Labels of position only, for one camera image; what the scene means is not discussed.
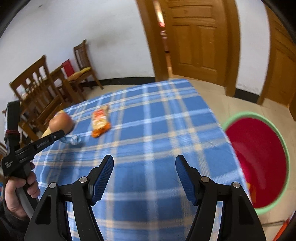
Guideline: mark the yellow seat cushion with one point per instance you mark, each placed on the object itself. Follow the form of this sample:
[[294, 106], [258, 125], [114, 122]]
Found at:
[[79, 73]]

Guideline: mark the blue plastic piece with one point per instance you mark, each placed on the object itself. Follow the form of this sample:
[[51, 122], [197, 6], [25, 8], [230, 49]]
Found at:
[[75, 140]]

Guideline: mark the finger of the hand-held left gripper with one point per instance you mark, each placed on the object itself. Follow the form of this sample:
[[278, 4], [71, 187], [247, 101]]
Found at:
[[59, 134]]

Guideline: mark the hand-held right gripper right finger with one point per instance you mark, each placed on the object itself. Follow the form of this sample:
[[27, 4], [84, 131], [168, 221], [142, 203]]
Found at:
[[186, 180]]

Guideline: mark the banana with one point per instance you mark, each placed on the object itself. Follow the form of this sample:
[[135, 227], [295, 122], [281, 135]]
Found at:
[[46, 133]]

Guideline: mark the blue plaid tablecloth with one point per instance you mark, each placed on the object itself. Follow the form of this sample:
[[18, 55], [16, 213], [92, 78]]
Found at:
[[150, 129]]

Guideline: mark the person's left hand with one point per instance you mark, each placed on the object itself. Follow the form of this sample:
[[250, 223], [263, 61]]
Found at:
[[11, 199]]

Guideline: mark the wooden dining chair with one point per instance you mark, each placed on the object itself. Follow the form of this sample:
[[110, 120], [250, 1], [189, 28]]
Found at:
[[34, 78], [81, 53]]

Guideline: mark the red bin with green rim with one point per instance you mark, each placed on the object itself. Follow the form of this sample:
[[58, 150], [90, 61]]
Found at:
[[254, 157]]

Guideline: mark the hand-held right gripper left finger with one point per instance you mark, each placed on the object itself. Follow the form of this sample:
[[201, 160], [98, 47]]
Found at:
[[103, 178]]

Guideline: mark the apple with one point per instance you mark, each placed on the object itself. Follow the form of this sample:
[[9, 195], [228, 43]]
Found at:
[[61, 121]]

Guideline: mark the person's left forearm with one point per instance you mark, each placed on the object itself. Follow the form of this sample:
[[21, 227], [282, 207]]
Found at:
[[11, 229]]

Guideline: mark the orange snack packet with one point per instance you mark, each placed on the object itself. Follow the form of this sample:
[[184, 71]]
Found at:
[[100, 120]]

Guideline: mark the red bag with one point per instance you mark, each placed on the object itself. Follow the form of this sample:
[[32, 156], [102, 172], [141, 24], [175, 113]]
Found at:
[[68, 68]]

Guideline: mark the wooden panel door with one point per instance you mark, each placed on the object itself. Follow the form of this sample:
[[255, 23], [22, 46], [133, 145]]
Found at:
[[196, 46], [285, 76]]

